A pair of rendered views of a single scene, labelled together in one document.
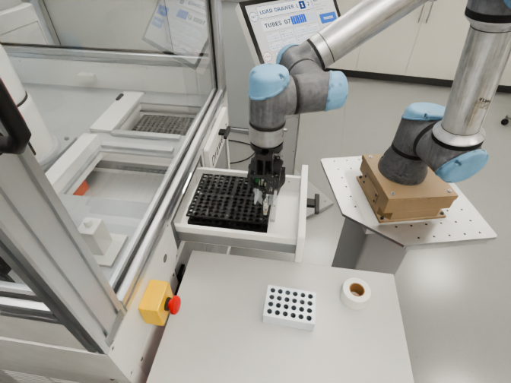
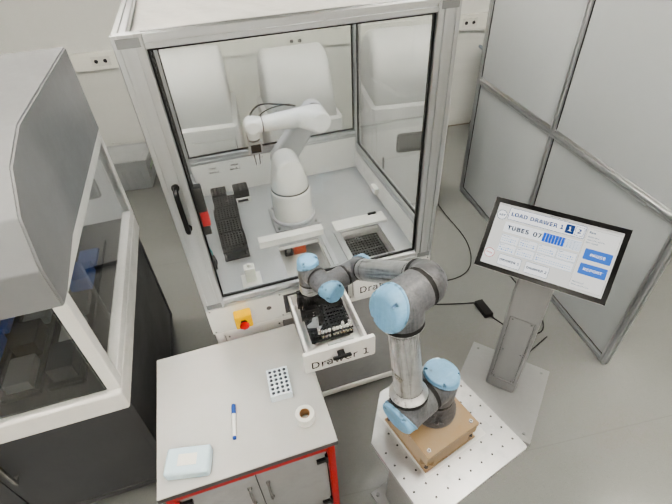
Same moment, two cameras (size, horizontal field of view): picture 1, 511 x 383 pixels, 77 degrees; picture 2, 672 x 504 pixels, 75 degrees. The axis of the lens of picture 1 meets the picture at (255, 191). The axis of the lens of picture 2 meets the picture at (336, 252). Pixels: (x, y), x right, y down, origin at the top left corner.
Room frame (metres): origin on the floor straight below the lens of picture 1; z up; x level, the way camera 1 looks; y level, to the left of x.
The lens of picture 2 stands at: (0.22, -1.08, 2.26)
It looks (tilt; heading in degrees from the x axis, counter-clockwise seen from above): 40 degrees down; 66
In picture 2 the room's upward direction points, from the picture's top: 3 degrees counter-clockwise
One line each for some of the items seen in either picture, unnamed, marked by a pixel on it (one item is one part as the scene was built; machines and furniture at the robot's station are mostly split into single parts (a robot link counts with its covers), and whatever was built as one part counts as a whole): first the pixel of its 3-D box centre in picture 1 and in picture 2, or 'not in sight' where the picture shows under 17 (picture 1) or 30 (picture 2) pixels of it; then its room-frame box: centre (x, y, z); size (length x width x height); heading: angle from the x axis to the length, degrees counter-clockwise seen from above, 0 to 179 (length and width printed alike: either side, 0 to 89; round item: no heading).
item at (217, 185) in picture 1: (233, 204); (325, 317); (0.66, 0.07, 0.87); 0.22 x 0.18 x 0.06; 82
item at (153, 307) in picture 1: (158, 302); (243, 319); (0.35, 0.22, 0.88); 0.07 x 0.05 x 0.07; 172
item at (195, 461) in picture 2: not in sight; (188, 461); (0.01, -0.23, 0.78); 0.15 x 0.10 x 0.04; 160
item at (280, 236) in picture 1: (230, 204); (324, 316); (0.66, 0.08, 0.86); 0.40 x 0.26 x 0.06; 82
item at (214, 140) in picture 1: (217, 139); (383, 280); (0.99, 0.14, 0.87); 0.29 x 0.02 x 0.11; 172
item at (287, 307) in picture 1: (290, 307); (279, 383); (0.39, -0.09, 0.78); 0.12 x 0.08 x 0.04; 80
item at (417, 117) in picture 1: (422, 128); (438, 382); (0.82, -0.49, 1.03); 0.13 x 0.12 x 0.14; 13
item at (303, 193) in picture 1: (301, 210); (339, 353); (0.63, -0.13, 0.87); 0.29 x 0.02 x 0.11; 172
